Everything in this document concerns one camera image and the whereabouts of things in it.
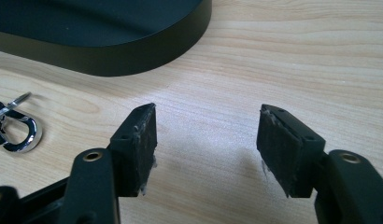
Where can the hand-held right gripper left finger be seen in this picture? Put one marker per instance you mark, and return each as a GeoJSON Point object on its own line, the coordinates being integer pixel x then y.
{"type": "Point", "coordinates": [135, 152]}

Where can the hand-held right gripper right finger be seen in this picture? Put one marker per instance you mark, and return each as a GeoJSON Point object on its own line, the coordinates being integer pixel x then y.
{"type": "Point", "coordinates": [292, 155]}

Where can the black round base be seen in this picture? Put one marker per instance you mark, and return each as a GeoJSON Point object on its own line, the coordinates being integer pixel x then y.
{"type": "Point", "coordinates": [96, 31]}

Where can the silver metal carabiner clip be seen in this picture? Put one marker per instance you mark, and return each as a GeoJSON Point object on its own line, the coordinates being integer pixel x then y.
{"type": "Point", "coordinates": [15, 127]}

